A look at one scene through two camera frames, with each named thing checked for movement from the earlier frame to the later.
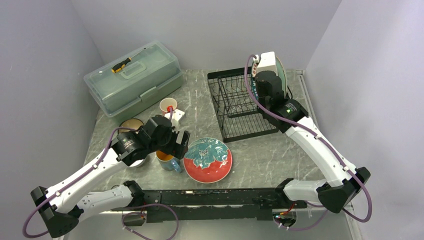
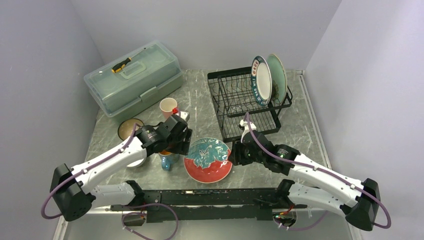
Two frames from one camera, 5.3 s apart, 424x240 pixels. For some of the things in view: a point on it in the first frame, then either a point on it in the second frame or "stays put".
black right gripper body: (261, 103) to (248, 157)
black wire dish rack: (240, 119) stays put
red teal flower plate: (208, 160) stays put
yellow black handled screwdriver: (121, 65) stays put
